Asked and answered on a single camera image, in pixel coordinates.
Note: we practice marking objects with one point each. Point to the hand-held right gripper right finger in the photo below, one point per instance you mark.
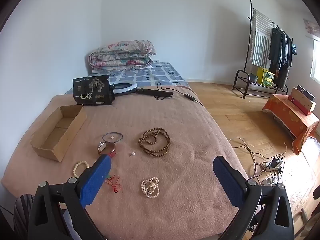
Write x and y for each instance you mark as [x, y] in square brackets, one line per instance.
[227, 180]

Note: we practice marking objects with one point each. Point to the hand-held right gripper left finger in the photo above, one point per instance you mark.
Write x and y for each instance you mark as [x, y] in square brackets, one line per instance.
[96, 180]

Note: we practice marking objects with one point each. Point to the cardboard box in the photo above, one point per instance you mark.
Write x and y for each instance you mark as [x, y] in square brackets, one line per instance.
[53, 132]

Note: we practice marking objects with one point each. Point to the thin blue bangle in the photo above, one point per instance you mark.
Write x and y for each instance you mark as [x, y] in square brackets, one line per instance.
[104, 139]

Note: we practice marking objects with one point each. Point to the white plug adapter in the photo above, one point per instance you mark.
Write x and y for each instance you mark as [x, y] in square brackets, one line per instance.
[269, 181]

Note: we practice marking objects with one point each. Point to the white power strip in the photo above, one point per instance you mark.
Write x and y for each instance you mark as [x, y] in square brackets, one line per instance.
[268, 168]

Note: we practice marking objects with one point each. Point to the black charger plug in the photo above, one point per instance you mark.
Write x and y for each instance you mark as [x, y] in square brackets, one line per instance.
[276, 162]

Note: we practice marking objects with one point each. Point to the pink fleece blanket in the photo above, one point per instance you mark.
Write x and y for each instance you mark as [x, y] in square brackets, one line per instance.
[175, 120]

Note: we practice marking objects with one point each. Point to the person's striped pants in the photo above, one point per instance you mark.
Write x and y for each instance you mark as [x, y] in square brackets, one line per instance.
[22, 215]

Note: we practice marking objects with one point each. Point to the table with orange cloth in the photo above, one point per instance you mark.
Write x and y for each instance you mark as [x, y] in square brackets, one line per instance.
[287, 116]

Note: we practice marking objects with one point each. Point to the black snack bag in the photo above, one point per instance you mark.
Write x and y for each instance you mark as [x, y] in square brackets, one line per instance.
[91, 90]

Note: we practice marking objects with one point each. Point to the small potted plant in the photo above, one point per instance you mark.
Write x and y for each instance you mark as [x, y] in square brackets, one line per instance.
[254, 78]

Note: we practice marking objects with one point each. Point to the tan flat box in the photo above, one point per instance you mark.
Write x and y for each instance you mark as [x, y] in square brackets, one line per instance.
[300, 100]

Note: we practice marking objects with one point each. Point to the green crate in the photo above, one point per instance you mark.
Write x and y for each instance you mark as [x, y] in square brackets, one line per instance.
[269, 79]

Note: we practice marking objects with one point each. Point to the dark blue box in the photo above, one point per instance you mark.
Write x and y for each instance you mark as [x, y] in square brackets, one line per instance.
[306, 92]

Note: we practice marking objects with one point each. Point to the black metal clothes rack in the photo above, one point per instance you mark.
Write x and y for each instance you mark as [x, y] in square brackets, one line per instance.
[246, 62]

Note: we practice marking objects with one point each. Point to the grey blue patterned bed sheet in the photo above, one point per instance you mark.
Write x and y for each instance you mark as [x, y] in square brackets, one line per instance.
[160, 73]

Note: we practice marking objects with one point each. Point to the folded floral quilt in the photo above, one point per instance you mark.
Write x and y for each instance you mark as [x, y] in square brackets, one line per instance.
[122, 56]

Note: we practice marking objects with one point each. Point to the dark hanging clothes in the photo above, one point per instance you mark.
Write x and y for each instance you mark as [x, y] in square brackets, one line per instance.
[281, 52]

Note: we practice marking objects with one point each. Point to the grey striped towel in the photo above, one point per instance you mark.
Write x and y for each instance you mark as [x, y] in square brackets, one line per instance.
[261, 42]

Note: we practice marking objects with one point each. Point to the window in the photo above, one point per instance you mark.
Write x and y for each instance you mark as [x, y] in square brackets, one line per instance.
[315, 62]

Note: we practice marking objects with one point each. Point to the floral window valance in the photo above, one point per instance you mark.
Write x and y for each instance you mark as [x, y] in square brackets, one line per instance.
[312, 28]

